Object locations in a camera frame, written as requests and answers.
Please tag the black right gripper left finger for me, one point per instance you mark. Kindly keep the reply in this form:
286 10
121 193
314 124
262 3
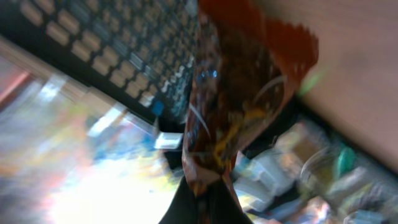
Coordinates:
183 208

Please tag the red chocolate bar wrapper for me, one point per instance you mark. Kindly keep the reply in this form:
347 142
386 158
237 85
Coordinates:
247 67

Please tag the grey plastic lattice basket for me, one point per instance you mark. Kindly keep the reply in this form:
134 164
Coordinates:
138 52

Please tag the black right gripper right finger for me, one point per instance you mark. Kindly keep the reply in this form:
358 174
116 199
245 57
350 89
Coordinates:
222 207

